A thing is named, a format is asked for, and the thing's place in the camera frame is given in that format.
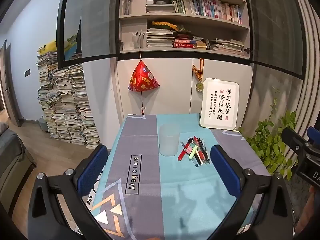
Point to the grey green bin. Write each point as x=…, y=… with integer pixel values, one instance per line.
x=43, y=125

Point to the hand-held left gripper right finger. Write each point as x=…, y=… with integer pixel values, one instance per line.
x=225, y=171

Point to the grey room door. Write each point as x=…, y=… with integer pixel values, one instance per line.
x=8, y=85

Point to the yellow plush toy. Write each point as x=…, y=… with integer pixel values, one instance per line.
x=51, y=46

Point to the tall stacks of papers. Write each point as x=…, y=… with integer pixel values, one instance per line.
x=67, y=110

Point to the green leafy plant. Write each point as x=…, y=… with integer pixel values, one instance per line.
x=270, y=140

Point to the stack of grey booklets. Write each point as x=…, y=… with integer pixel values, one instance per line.
x=228, y=46

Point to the medal with striped ribbon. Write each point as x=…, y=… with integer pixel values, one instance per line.
x=199, y=85

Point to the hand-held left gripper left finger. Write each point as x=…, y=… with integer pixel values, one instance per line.
x=92, y=172

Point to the dark wall switch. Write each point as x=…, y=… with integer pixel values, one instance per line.
x=27, y=72

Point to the white pen holder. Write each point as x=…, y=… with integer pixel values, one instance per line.
x=138, y=41

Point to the row of green pink books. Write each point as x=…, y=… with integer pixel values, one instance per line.
x=210, y=8

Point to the green highlighter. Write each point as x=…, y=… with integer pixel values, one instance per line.
x=192, y=155

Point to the clear glass vase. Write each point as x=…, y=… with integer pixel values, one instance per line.
x=127, y=5

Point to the red pyramid hanging ornament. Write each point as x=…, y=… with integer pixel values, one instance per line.
x=143, y=77

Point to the person's right hand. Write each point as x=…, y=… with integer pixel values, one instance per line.
x=303, y=212

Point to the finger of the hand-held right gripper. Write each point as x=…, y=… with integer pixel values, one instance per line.
x=292, y=140
x=314, y=133

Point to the framed calligraphy board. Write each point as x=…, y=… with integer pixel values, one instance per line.
x=220, y=103

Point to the grey sofa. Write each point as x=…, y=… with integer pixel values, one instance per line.
x=12, y=160

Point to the stack of white magazines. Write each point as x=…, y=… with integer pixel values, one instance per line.
x=160, y=38

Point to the bunch of assorted pens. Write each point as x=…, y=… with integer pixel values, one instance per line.
x=200, y=152

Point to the grey bookshelf cabinet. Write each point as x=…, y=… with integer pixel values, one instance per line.
x=165, y=95

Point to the white ribbed panel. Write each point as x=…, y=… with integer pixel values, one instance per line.
x=310, y=55

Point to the stack of red books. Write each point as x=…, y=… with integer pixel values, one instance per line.
x=184, y=44

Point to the yellow flower garland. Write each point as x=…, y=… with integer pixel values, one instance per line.
x=165, y=25

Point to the translucent plastic pen cup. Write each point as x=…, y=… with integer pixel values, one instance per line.
x=169, y=140

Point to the red gel pen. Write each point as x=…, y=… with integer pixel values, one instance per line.
x=185, y=148

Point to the dark glass cabinet door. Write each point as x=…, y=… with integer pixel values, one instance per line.
x=92, y=20
x=275, y=25

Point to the flat grey books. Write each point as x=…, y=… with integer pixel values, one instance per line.
x=160, y=7

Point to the blue grey printed tablecloth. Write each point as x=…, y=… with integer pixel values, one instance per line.
x=140, y=135

